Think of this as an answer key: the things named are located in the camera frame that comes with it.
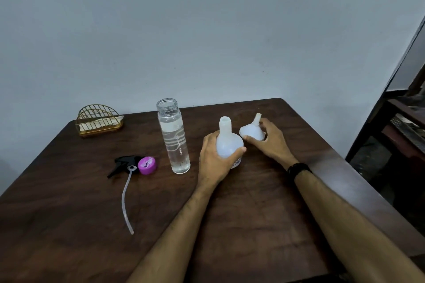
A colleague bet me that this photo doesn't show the person's right hand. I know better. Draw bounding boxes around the person's right hand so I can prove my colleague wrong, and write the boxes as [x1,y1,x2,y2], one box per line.
[243,118,300,171]

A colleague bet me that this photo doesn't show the person's left hand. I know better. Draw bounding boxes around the person's left hand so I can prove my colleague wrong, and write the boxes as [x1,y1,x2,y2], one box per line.
[198,130,247,191]

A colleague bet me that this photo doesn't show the white plastic funnel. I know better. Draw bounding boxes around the white plastic funnel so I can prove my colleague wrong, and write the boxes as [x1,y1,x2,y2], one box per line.
[239,113,266,142]

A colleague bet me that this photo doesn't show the white plastic spray bottle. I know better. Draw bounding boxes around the white plastic spray bottle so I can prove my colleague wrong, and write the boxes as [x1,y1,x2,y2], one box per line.
[216,116,245,169]

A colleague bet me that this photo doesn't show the person's right forearm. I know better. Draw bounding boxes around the person's right forearm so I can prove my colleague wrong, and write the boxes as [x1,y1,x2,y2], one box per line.
[294,169,425,283]

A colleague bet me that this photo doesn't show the person's left forearm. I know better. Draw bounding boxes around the person's left forearm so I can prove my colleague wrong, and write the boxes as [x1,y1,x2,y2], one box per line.
[126,183,220,283]

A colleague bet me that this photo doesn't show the black wristband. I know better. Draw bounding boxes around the black wristband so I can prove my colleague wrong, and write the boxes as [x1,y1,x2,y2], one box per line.
[287,162,313,182]

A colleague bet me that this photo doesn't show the clear plastic water bottle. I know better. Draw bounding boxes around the clear plastic water bottle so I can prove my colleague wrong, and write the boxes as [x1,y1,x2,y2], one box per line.
[156,98,191,174]

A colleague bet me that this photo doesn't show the purple bottle cap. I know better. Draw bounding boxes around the purple bottle cap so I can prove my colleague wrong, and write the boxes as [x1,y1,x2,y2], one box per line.
[137,156,158,175]

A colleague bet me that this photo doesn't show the black spray trigger with tube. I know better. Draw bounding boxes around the black spray trigger with tube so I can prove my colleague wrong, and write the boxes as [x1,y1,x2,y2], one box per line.
[107,155,143,235]

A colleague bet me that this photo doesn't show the dark wooden shelf unit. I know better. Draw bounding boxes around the dark wooden shelf unit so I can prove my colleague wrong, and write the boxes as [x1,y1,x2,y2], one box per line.
[345,64,425,237]

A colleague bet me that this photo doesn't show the white paper napkins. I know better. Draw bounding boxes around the white paper napkins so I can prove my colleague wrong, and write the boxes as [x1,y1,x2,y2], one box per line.
[78,115,125,131]

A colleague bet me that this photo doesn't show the grey metal grate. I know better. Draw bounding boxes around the grey metal grate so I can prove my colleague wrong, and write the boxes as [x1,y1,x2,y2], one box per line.
[390,113,425,155]

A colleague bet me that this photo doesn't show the gold wire napkin holder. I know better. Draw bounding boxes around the gold wire napkin holder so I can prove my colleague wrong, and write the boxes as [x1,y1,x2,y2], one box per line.
[75,104,125,137]

